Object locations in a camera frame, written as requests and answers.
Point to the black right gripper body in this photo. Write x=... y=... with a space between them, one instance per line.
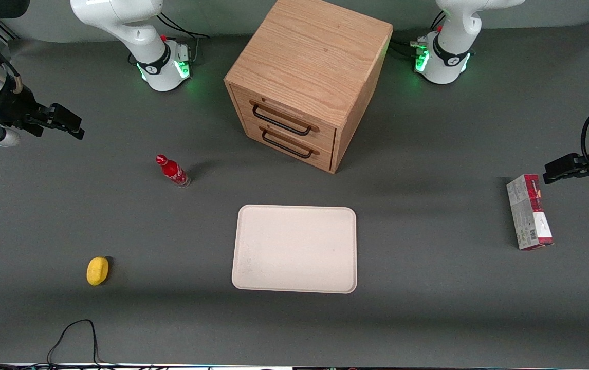
x=17 y=110

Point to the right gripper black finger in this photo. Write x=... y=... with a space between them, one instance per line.
x=66 y=115
x=74 y=133

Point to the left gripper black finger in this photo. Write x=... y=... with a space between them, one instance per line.
x=577 y=159
x=564 y=173

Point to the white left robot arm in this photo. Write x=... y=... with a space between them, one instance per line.
x=454 y=46

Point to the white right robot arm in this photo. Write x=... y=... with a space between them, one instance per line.
x=135 y=31

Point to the wooden two-drawer cabinet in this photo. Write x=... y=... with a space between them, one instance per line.
x=315 y=56

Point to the grey and red carton box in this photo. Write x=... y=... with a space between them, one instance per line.
x=528 y=213

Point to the red soda bottle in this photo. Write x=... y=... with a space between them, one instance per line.
x=173 y=171

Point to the yellow lemon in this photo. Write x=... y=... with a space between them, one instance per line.
x=97 y=271

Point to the white rectangular tray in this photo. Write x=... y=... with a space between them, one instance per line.
x=294 y=249

